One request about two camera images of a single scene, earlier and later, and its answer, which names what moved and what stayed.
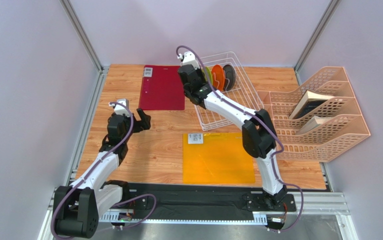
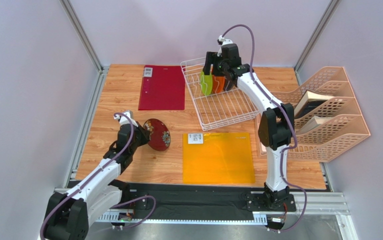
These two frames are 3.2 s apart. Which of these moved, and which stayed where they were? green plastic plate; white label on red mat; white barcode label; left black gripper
Moved: left black gripper
Stayed: white label on red mat; white barcode label; green plastic plate
